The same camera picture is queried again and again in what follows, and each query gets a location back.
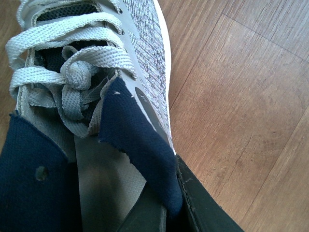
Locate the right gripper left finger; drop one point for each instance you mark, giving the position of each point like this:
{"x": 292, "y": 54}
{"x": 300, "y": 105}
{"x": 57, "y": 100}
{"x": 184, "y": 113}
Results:
{"x": 147, "y": 215}

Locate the grey sneaker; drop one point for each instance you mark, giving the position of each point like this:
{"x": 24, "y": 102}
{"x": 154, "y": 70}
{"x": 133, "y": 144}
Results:
{"x": 91, "y": 123}

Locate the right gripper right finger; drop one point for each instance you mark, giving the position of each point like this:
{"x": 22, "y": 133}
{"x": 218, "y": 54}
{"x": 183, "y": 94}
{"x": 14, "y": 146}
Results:
{"x": 200, "y": 212}

